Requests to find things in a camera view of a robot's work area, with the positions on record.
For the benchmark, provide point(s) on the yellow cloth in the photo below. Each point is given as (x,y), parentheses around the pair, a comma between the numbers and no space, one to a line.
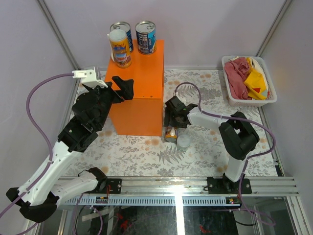
(256,82)

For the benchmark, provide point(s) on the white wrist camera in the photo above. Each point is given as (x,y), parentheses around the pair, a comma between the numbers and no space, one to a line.
(180,97)
(89,77)

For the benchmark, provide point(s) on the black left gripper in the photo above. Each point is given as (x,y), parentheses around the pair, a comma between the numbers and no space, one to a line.
(125,92)

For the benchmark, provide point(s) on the white plastic basket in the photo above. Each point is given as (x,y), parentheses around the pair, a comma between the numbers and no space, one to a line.
(272,97)

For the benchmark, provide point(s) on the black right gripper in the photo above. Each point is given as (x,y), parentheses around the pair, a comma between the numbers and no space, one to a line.
(168,114)

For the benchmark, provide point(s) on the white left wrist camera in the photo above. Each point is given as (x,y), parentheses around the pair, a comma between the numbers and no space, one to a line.
(89,77)

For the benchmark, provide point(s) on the pink cloth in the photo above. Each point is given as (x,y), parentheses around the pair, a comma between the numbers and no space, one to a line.
(237,71)

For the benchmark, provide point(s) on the yellow porridge can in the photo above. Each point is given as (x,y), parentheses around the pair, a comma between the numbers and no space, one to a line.
(120,48)

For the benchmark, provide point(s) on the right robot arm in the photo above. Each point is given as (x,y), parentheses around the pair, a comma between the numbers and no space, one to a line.
(238,135)

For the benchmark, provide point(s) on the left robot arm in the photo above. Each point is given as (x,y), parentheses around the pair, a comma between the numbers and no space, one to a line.
(39,197)

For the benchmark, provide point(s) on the yellow can with spoon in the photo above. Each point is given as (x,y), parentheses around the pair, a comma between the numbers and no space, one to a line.
(171,134)

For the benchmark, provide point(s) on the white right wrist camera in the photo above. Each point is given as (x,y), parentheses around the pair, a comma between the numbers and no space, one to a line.
(180,97)

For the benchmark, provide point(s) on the orange wooden box shelf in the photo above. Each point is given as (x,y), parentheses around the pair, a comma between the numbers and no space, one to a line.
(143,115)

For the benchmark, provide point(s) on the aluminium mounting rail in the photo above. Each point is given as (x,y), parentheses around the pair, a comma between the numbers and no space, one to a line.
(194,186)

